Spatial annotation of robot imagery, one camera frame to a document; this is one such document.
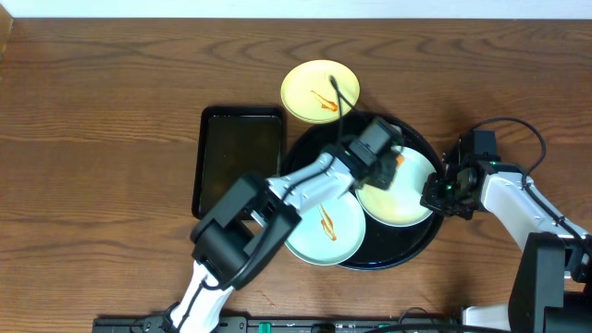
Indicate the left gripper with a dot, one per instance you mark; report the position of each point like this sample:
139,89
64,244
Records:
386,171

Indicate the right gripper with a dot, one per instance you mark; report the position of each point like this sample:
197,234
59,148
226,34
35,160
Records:
431,198

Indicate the green orange scrubbing sponge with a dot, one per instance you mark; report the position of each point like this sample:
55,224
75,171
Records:
400,159

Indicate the light green plate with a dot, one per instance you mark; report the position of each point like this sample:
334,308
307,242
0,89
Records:
330,233
399,206

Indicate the light green plate front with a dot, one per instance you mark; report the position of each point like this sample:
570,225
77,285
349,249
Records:
330,233

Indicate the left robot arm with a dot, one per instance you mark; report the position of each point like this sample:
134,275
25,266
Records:
244,230

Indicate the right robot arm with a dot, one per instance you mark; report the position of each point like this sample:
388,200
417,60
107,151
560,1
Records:
551,292

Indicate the yellow dirty plate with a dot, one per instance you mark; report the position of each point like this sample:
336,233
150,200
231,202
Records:
307,93

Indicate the black round serving tray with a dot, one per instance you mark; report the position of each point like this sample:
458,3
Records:
383,247

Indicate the black rectangular water tray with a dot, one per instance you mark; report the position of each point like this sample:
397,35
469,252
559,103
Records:
234,140

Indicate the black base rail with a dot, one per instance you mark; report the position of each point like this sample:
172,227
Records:
241,324

